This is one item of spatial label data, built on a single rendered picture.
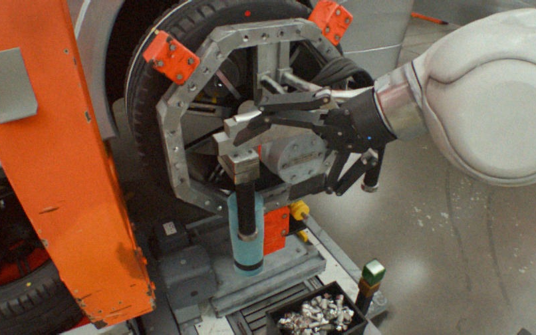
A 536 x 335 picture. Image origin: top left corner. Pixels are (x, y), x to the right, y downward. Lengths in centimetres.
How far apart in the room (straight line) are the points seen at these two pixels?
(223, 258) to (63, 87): 100
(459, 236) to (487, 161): 181
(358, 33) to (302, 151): 81
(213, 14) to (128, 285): 64
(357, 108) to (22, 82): 46
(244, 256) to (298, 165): 30
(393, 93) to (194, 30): 51
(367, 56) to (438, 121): 131
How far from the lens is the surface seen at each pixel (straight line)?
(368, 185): 86
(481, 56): 22
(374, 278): 81
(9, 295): 117
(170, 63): 72
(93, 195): 65
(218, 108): 91
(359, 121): 43
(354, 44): 147
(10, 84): 56
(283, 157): 74
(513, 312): 182
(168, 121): 75
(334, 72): 80
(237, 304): 136
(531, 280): 201
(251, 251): 91
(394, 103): 41
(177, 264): 115
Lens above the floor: 128
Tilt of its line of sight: 35 degrees down
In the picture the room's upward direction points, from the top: straight up
